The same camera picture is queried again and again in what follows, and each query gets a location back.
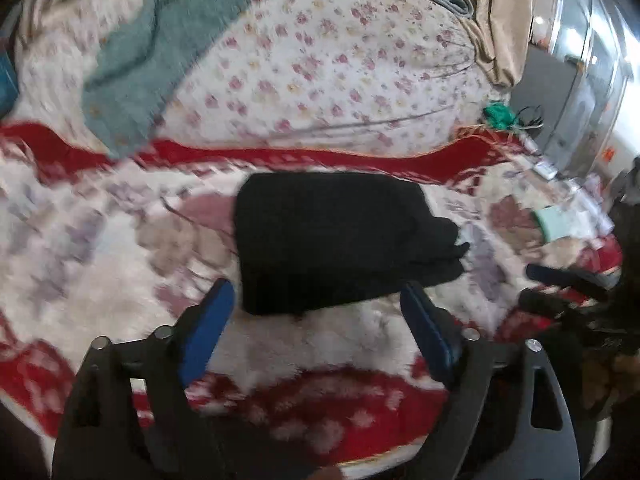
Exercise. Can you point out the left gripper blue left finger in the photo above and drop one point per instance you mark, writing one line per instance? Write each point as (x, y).
(200, 327)

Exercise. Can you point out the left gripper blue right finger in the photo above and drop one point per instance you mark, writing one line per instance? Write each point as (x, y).
(435, 331)

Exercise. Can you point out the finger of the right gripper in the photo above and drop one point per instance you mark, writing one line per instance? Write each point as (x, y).
(565, 277)
(552, 306)

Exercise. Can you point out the black pants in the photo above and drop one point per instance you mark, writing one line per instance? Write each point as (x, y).
(311, 240)

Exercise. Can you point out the person's right hand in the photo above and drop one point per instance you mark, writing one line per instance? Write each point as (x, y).
(608, 379)

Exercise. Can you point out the person's left hand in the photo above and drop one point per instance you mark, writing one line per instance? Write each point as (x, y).
(327, 473)

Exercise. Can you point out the white green-trimmed cloth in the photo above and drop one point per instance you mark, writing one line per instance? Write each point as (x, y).
(556, 222)

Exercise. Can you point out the green cloth bundle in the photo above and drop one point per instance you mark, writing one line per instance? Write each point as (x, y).
(499, 116)

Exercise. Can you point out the white floral quilt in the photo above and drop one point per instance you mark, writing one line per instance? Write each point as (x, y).
(370, 76)

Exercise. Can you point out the beige curtain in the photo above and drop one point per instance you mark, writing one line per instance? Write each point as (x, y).
(499, 30)

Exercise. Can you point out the blue plastic bag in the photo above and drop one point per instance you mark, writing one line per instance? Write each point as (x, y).
(9, 90)

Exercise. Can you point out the white charger with cables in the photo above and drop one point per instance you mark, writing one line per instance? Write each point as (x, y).
(539, 170)

